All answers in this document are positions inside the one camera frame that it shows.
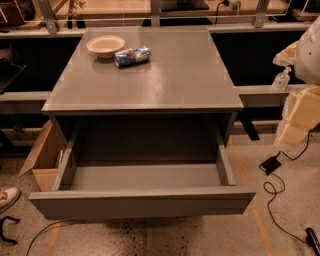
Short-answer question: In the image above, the grey drawer cabinet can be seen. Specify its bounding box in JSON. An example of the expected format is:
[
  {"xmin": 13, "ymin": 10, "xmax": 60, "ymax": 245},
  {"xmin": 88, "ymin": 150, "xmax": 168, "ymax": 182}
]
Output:
[{"xmin": 43, "ymin": 27, "xmax": 242, "ymax": 163}]

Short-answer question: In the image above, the black device bottom right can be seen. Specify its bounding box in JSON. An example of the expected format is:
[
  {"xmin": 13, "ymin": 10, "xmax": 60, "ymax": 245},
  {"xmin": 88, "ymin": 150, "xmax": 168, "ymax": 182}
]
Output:
[{"xmin": 306, "ymin": 227, "xmax": 320, "ymax": 256}]

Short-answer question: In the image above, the beige paper bowl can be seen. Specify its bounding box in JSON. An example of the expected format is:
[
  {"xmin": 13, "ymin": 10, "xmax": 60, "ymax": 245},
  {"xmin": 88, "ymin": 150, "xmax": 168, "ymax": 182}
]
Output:
[{"xmin": 86, "ymin": 35, "xmax": 125, "ymax": 59}]

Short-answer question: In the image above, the black power adapter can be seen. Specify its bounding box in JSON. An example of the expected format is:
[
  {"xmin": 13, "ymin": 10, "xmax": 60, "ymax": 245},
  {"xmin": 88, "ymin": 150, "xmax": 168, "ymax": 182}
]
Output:
[{"xmin": 259, "ymin": 157, "xmax": 281, "ymax": 175}]

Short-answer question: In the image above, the blue crushed soda can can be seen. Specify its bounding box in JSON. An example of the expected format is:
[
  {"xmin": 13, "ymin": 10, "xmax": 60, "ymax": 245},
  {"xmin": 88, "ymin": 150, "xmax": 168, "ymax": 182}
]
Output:
[{"xmin": 114, "ymin": 45, "xmax": 151, "ymax": 68}]

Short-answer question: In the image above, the white and red sneaker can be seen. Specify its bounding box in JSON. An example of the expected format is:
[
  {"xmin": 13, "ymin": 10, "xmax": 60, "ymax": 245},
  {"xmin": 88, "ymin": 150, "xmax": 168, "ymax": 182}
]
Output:
[{"xmin": 0, "ymin": 187, "xmax": 21, "ymax": 213}]

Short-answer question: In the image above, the clear hand sanitizer bottle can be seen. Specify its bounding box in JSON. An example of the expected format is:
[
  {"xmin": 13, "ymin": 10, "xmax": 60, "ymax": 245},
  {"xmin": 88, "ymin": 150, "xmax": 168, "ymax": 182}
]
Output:
[{"xmin": 272, "ymin": 66, "xmax": 291, "ymax": 91}]

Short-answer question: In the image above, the black strap on floor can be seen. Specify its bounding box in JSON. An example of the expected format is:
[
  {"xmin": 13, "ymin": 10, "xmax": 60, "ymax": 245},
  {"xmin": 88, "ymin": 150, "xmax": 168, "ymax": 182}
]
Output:
[{"xmin": 0, "ymin": 215, "xmax": 21, "ymax": 245}]

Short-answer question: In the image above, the grey top drawer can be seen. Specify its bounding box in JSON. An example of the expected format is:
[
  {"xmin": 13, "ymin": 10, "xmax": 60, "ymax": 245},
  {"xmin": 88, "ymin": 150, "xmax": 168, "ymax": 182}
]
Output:
[{"xmin": 29, "ymin": 120, "xmax": 255, "ymax": 219}]

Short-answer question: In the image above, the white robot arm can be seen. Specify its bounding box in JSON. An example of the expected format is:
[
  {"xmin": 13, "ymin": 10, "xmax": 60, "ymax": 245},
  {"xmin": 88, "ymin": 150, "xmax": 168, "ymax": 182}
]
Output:
[{"xmin": 273, "ymin": 16, "xmax": 320, "ymax": 145}]

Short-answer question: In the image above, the black cable on left floor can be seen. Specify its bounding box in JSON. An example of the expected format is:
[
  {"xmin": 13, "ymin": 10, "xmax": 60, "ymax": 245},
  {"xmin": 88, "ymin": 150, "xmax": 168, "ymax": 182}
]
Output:
[{"xmin": 25, "ymin": 219, "xmax": 76, "ymax": 256}]

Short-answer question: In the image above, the brown cardboard box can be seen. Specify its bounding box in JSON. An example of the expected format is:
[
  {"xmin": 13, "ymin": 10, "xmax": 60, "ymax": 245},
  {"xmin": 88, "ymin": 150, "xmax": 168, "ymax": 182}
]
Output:
[{"xmin": 18, "ymin": 121, "xmax": 66, "ymax": 192}]

